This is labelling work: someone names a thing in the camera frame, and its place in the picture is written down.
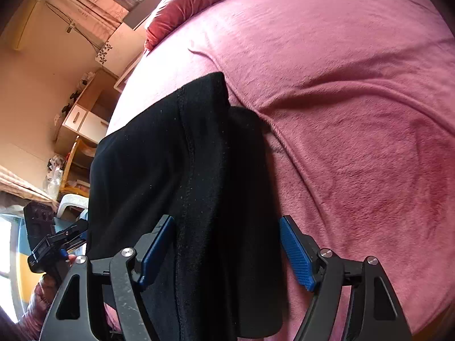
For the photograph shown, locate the dark grey headboard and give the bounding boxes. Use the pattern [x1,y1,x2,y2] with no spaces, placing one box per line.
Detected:
[127,0,189,31]

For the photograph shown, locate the person's left forearm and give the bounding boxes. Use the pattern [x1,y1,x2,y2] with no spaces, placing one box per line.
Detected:
[20,273,62,339]

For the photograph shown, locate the beige curtain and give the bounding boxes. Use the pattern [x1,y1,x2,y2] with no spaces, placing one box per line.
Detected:
[0,164,58,207]

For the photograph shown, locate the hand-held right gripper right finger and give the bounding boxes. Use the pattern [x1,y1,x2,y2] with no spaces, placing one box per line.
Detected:
[279,215,413,341]

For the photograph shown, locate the flower print box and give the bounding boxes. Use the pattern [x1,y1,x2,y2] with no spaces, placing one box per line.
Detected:
[94,25,148,67]

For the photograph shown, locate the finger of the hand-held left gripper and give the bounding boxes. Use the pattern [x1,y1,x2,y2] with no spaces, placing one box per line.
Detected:
[56,219,89,243]
[59,241,88,261]

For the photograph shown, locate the pink bed blanket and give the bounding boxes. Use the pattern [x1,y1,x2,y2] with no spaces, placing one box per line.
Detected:
[103,0,455,341]

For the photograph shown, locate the black pants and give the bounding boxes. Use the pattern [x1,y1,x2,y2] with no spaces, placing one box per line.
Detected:
[85,72,285,341]

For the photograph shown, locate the wooden chair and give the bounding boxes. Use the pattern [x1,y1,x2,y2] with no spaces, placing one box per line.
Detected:
[58,136,99,200]

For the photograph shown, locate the clear plastic bag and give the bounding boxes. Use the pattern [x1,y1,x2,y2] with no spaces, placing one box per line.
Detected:
[44,154,67,200]

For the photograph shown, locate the white plastic stool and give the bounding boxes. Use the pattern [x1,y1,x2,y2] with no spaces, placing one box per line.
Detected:
[56,194,89,221]

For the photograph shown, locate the red puffy duvet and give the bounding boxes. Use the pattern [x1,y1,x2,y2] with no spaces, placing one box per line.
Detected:
[144,0,295,52]

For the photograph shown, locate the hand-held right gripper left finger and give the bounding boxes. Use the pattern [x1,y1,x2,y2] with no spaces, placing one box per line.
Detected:
[38,215,175,341]

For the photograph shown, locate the wooden nightstand with white drawers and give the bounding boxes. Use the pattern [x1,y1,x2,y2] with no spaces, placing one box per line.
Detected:
[53,67,123,157]

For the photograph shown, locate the black wall cable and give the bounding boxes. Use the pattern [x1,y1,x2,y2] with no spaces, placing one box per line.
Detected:
[44,1,108,57]

